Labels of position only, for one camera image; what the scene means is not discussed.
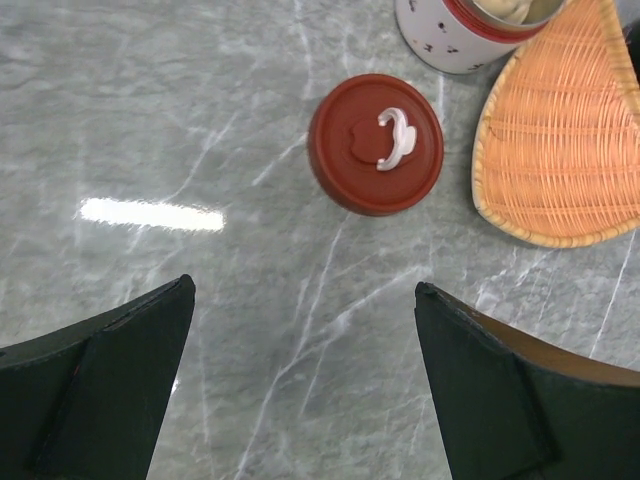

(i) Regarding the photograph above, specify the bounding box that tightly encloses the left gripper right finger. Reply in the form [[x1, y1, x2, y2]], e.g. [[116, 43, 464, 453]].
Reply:
[[415, 282, 639, 479]]

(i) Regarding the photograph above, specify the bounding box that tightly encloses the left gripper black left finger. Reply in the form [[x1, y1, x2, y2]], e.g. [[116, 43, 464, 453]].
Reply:
[[1, 275, 195, 479]]

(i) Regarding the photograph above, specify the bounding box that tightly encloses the brown round lid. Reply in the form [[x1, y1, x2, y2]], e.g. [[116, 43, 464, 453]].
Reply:
[[308, 74, 444, 216]]

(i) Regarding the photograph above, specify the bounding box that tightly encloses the beige bun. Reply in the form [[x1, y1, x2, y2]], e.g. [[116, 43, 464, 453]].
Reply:
[[474, 0, 563, 25]]

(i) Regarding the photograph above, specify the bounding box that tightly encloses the orange wicker triangular tray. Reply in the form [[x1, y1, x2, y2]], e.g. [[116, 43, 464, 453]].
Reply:
[[471, 1, 639, 248]]

